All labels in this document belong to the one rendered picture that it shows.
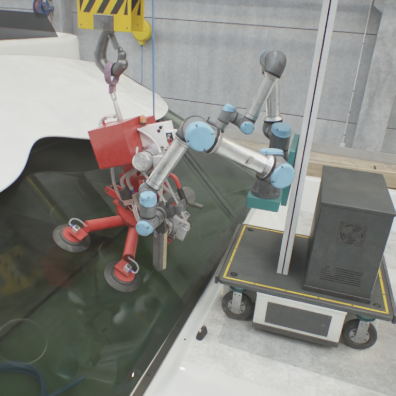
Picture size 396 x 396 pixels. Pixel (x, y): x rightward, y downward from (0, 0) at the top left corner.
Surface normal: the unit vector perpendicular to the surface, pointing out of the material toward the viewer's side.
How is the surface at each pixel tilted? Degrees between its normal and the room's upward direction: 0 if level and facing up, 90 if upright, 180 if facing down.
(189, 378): 8
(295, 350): 0
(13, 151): 21
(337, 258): 90
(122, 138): 90
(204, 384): 8
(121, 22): 90
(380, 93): 90
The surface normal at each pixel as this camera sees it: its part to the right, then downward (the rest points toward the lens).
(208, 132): 0.01, 0.41
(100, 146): -0.37, 0.37
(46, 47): 0.94, 0.19
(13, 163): 0.37, -0.76
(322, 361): 0.06, -0.91
